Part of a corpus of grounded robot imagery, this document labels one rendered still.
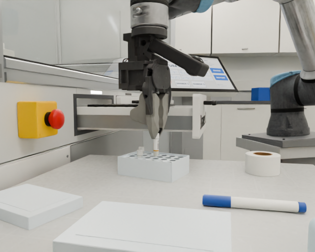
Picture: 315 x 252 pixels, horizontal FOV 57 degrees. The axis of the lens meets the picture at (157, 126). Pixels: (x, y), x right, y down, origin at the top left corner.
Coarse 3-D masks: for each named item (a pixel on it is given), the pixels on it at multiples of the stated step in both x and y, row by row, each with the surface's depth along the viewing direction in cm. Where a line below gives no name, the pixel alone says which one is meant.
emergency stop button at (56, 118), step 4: (52, 112) 56; (56, 112) 57; (60, 112) 58; (48, 116) 57; (52, 116) 56; (56, 116) 56; (60, 116) 58; (48, 120) 57; (52, 120) 56; (56, 120) 56; (60, 120) 58; (52, 124) 56; (56, 124) 57; (60, 124) 58; (56, 128) 57
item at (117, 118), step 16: (80, 112) 79; (96, 112) 78; (112, 112) 77; (128, 112) 76; (176, 112) 73; (80, 128) 79; (96, 128) 78; (112, 128) 77; (128, 128) 76; (144, 128) 75; (176, 128) 73
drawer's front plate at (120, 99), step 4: (116, 96) 108; (120, 96) 107; (124, 96) 112; (128, 96) 116; (132, 96) 121; (136, 96) 127; (116, 100) 108; (120, 100) 107; (124, 100) 112; (128, 100) 116
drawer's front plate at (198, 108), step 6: (192, 96) 70; (198, 96) 70; (204, 96) 88; (192, 102) 70; (198, 102) 70; (192, 108) 70; (198, 108) 70; (204, 108) 89; (192, 114) 71; (198, 114) 70; (204, 114) 90; (192, 120) 71; (198, 120) 70; (192, 126) 71; (198, 126) 70; (204, 126) 91; (192, 132) 71; (198, 132) 70; (198, 138) 71
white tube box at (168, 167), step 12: (120, 156) 59; (132, 156) 61; (144, 156) 61; (156, 156) 61; (168, 156) 61; (180, 156) 61; (120, 168) 59; (132, 168) 58; (144, 168) 57; (156, 168) 55; (168, 168) 54; (180, 168) 57; (168, 180) 54
